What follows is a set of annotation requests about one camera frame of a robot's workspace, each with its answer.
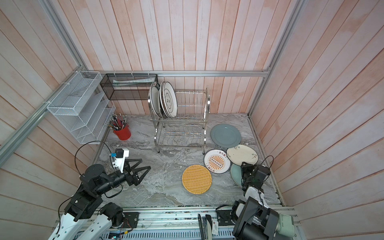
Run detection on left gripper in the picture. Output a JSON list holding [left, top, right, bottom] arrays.
[[96, 158, 152, 195]]

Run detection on cream floral plate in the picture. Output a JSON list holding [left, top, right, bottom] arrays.
[[227, 145, 259, 166]]

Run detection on steel two-tier dish rack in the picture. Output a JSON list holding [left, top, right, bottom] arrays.
[[148, 90, 211, 154]]

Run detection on large orange sunburst plate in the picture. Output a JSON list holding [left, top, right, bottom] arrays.
[[159, 82, 168, 119]]

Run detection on white plate green characters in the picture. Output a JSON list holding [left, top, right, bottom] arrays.
[[163, 82, 178, 118]]

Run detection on green rim white plate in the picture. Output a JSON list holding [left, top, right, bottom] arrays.
[[149, 82, 163, 118]]

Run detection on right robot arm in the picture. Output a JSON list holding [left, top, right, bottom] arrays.
[[231, 162, 279, 240]]

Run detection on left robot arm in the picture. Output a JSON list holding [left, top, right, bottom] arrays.
[[49, 159, 151, 240]]

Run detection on light green floral plate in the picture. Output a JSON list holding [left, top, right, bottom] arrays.
[[230, 164, 242, 187]]

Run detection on red pencil cup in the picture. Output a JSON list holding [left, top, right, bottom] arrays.
[[113, 126, 132, 141]]

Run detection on small orange sunburst plate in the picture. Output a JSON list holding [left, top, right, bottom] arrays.
[[204, 149, 231, 174]]

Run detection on grey-green round plate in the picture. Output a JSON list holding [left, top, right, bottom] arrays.
[[211, 124, 242, 149]]

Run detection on yellow woven round plate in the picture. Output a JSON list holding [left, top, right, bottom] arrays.
[[182, 165, 212, 195]]

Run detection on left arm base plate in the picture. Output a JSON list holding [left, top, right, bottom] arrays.
[[96, 211, 140, 229]]

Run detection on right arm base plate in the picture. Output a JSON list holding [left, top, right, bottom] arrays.
[[216, 209, 235, 227]]

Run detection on white box camera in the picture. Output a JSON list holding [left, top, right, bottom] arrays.
[[276, 214, 295, 238]]

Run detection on white wire wall shelf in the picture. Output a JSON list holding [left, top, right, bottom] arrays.
[[48, 71, 116, 145]]

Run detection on black mesh wall basket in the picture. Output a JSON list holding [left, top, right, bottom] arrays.
[[101, 73, 158, 101]]

